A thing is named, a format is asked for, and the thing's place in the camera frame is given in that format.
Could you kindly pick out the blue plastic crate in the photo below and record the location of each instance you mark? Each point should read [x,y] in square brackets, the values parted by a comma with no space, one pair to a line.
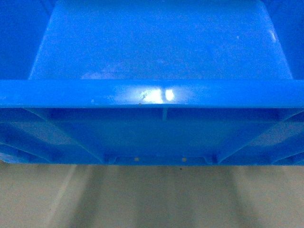
[152,82]

